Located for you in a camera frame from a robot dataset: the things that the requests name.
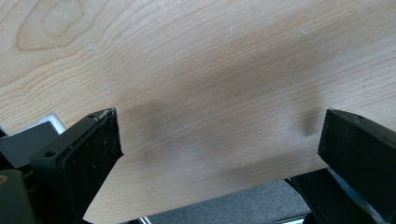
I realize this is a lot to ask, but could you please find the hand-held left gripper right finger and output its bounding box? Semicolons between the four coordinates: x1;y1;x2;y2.
317;107;396;222

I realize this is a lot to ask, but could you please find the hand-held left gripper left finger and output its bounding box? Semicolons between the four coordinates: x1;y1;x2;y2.
29;107;124;224

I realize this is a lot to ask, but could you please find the metal table frame bar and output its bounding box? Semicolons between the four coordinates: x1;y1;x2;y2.
136;216;307;224

